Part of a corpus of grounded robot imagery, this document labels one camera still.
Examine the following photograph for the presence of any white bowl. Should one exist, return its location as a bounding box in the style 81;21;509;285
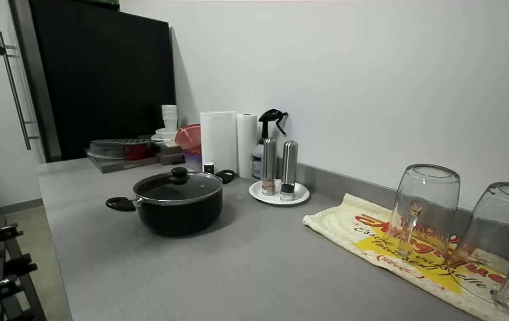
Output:
149;126;180;150

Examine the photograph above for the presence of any black cooking pot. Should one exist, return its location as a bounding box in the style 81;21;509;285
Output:
105;167;237;237

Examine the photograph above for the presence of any cream printed dish cloth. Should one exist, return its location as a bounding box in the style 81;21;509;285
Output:
301;192;509;321

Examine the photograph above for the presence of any black tall panel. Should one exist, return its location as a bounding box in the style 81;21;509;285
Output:
28;0;178;162

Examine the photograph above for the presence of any narrow white paper towel roll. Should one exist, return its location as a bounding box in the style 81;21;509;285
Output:
235;112;260;180

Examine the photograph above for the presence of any steel grinder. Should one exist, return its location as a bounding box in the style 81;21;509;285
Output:
260;137;278;196
280;139;299;201

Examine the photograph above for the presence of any long steel door handle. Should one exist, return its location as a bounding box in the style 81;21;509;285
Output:
0;30;40;151

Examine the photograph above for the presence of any white round plate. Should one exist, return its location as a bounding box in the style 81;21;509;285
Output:
246;178;312;208

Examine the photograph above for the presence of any clear drinking glass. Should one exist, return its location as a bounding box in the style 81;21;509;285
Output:
385;164;462;264
458;180;509;312

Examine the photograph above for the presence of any wide white paper towel roll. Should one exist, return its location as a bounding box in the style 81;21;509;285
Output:
197;109;240;176

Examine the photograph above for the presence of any stack of white cups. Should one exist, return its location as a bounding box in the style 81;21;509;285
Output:
160;103;180;134

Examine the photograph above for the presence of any glass lid with black knob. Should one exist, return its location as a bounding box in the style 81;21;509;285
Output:
131;166;224;205

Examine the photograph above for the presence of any spray bottle with black trigger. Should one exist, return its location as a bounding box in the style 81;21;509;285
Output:
249;107;289;182

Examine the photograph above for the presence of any small dark box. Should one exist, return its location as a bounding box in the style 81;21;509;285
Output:
155;144;185;167

